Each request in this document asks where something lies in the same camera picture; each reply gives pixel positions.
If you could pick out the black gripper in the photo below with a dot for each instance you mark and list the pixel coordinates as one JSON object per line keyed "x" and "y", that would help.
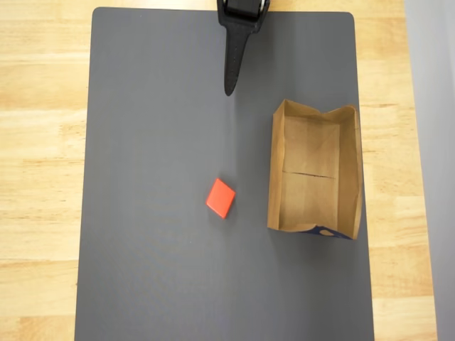
{"x": 240, "y": 25}

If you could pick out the brown paper box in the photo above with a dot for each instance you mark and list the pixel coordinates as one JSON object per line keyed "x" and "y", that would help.
{"x": 309, "y": 199}

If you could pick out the dark grey mat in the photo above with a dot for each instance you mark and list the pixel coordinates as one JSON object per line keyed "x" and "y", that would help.
{"x": 160, "y": 142}

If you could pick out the red cube with white letter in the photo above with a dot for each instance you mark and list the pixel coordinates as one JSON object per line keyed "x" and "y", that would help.
{"x": 220, "y": 197}

